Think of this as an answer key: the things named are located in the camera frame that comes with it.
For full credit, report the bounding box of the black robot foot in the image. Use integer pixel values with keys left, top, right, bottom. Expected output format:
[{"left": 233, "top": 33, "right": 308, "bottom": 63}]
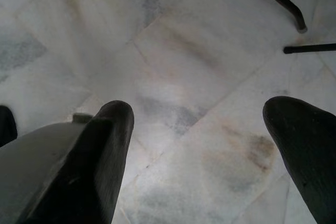
[{"left": 0, "top": 105, "right": 18, "bottom": 147}]

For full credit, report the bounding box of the grey robot leg shell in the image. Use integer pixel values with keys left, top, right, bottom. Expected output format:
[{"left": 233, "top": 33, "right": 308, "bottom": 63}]
[{"left": 0, "top": 113, "right": 93, "bottom": 224}]

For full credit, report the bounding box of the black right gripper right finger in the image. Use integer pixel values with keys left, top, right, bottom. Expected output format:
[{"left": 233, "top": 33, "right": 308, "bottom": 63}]
[{"left": 263, "top": 96, "right": 336, "bottom": 224}]

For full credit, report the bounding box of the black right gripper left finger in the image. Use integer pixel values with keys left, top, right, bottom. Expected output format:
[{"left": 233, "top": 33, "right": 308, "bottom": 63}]
[{"left": 15, "top": 100, "right": 135, "bottom": 224}]

